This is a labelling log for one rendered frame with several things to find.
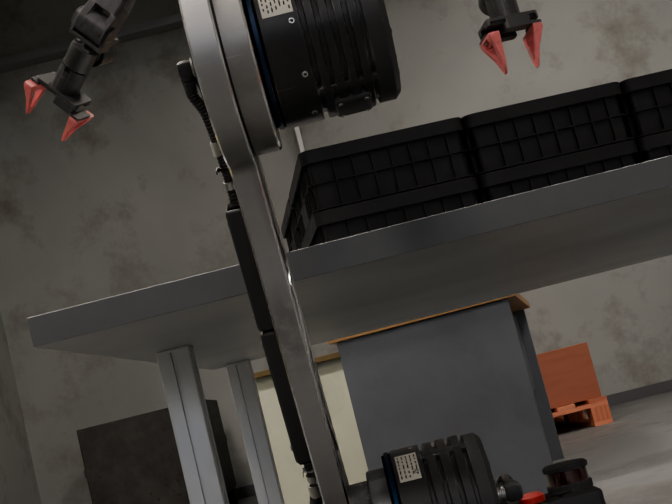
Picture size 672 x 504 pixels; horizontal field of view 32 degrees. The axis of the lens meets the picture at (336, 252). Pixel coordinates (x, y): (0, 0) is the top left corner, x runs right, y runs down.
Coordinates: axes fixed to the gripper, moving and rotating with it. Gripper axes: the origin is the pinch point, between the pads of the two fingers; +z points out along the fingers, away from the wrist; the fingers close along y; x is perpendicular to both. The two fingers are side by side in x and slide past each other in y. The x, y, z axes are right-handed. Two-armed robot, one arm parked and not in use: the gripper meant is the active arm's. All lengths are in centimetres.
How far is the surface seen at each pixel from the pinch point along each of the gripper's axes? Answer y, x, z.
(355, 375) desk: 5, -229, 27
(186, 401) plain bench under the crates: 74, -13, 44
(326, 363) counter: -14, -413, 0
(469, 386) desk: -32, -216, 42
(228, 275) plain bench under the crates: 67, 47, 36
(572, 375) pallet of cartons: -165, -472, 36
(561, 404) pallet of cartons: -153, -474, 51
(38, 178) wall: 124, -679, -220
